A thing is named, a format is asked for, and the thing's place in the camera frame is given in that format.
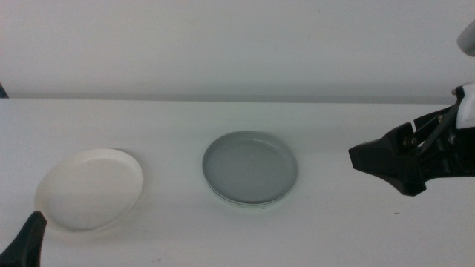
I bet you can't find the grey shallow bowl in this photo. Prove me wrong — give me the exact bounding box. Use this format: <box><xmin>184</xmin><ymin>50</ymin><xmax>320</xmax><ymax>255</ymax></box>
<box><xmin>202</xmin><ymin>130</ymin><xmax>299</xmax><ymax>205</ymax></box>

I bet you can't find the green shallow bowl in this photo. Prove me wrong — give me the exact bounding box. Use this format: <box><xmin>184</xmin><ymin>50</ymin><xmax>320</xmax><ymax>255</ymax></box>
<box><xmin>212</xmin><ymin>192</ymin><xmax>292</xmax><ymax>208</ymax></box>

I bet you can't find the white shallow bowl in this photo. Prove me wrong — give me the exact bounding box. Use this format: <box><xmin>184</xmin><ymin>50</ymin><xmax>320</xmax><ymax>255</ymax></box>
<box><xmin>34</xmin><ymin>148</ymin><xmax>145</xmax><ymax>233</ymax></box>

